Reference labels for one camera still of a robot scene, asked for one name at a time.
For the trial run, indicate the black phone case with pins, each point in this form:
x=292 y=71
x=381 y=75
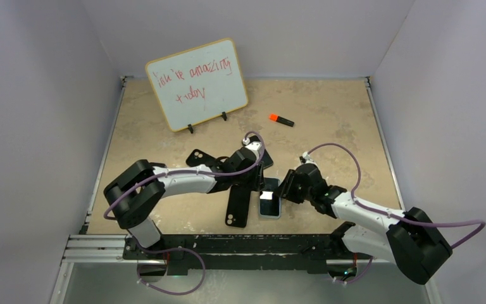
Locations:
x=198 y=157
x=238 y=206

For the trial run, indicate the black smartphone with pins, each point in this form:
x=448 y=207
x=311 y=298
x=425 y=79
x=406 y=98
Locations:
x=266 y=159

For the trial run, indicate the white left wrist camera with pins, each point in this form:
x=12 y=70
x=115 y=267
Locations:
x=255 y=147

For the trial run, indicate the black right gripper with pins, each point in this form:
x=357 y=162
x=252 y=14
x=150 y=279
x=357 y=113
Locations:
x=285 y=189

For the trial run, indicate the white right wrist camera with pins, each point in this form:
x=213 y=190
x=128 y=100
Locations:
x=303 y=158

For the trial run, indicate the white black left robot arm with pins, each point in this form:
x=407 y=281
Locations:
x=133 y=195

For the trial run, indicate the aluminium frame rail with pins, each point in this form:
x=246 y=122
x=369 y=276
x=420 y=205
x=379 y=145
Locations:
x=92 y=248

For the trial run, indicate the light blue phone case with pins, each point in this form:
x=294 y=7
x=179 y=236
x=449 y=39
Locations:
x=269 y=204

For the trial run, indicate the yellow framed whiteboard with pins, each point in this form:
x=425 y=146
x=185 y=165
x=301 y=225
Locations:
x=198 y=84

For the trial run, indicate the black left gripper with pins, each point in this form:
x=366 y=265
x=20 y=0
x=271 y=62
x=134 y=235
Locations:
x=256 y=183

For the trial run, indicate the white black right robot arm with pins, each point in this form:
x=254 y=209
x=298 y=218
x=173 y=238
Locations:
x=407 y=239

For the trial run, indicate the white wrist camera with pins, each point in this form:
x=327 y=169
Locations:
x=255 y=147
x=303 y=158

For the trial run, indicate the orange capped black marker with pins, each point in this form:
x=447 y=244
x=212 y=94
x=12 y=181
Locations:
x=281 y=120

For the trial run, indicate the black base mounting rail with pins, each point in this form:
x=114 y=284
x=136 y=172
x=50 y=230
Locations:
x=312 y=253

